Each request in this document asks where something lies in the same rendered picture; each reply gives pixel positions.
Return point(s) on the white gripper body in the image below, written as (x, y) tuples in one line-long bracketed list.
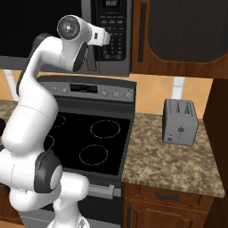
[(106, 38)]

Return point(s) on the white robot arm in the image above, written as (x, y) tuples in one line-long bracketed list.
[(32, 124)]

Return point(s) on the black and grey microwave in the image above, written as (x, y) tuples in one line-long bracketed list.
[(115, 63)]

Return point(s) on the brown cupboard door dark inset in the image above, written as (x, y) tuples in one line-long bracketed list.
[(184, 29)]

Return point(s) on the black microwave door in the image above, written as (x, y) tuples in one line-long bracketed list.
[(26, 26)]

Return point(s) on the black oven door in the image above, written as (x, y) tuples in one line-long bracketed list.
[(102, 212)]

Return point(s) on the brown wooden cupboard door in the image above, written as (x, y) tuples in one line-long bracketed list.
[(160, 218)]

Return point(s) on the grey stove knob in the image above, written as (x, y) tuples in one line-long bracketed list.
[(115, 94), (128, 95), (64, 90), (53, 88), (104, 93)]

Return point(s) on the black and grey stove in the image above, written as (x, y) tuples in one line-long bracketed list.
[(98, 142)]

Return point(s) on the grey toaster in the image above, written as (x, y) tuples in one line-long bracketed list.
[(179, 124)]

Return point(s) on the tall brown wooden cabinet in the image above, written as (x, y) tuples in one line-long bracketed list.
[(218, 133)]

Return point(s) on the brown wooden drawer front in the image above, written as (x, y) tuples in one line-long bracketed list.
[(190, 200)]

